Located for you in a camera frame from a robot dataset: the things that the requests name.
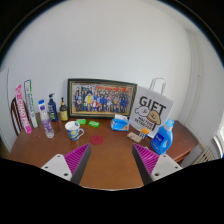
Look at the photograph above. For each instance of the small patterned snack packet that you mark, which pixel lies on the small patterned snack packet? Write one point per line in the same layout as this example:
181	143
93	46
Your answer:
134	137

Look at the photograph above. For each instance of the white blue-capped lotion bottle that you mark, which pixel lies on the white blue-capped lotion bottle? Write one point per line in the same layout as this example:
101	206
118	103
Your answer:
41	102

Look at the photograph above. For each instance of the small puzzle cube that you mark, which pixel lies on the small puzzle cube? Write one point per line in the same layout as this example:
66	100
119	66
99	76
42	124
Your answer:
144	133

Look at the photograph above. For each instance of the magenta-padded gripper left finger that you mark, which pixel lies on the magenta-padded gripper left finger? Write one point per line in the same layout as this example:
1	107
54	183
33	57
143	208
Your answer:
55	165

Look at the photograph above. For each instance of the blue detergent bottle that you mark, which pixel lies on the blue detergent bottle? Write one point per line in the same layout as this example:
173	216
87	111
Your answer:
161	140

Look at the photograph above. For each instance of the framed group picture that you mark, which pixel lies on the framed group picture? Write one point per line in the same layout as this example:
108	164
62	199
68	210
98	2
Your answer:
100	98

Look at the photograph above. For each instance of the clear purple-capped water bottle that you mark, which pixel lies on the clear purple-capped water bottle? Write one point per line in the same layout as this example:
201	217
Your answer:
47	124

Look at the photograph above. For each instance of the white radiator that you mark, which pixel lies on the white radiator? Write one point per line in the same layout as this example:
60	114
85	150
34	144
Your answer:
207	155

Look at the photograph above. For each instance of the blue patterned ceramic mug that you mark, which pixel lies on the blue patterned ceramic mug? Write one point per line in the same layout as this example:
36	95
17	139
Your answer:
72	130

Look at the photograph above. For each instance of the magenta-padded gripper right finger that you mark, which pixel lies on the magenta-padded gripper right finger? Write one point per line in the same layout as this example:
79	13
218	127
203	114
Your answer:
166	165

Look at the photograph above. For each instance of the brown yellow-labelled pump bottle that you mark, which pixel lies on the brown yellow-labelled pump bottle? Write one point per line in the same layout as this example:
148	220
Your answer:
63	113

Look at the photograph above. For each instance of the dark blue pump bottle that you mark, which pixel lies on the dark blue pump bottle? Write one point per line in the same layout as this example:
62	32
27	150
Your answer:
52	110

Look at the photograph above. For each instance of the blue tissue pack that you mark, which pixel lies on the blue tissue pack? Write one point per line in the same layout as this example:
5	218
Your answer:
119	124

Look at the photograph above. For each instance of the white green shuttlecock tube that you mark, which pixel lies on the white green shuttlecock tube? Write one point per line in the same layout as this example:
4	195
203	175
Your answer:
30	103

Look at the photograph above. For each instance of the pink shuttlecock tube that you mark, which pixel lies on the pink shuttlecock tube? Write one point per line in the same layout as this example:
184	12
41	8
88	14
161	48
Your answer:
23	110

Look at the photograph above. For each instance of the flat round red coaster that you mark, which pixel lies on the flat round red coaster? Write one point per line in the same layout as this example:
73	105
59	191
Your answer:
97	140

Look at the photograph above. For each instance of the white printed paper gift bag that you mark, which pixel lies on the white printed paper gift bag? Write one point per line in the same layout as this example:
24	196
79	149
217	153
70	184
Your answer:
151	111

